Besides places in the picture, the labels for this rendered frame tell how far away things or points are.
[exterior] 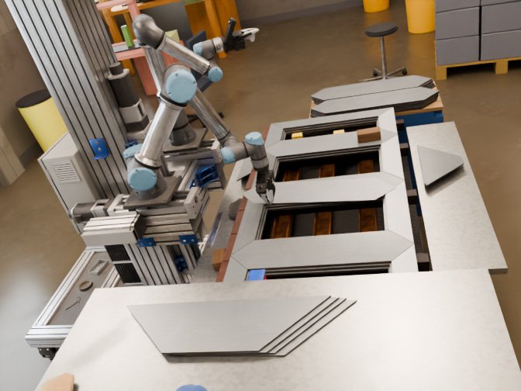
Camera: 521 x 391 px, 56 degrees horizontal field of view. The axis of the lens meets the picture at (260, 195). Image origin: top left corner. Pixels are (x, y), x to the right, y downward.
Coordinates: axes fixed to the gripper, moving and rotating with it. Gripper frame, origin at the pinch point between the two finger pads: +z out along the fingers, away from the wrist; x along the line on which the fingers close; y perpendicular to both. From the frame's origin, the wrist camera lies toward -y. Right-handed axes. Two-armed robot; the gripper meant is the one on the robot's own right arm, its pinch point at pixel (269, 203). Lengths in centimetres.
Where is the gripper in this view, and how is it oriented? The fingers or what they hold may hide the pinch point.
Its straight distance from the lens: 229.0
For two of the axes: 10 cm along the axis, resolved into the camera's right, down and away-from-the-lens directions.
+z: 2.2, 8.2, 5.3
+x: -9.6, 0.9, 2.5
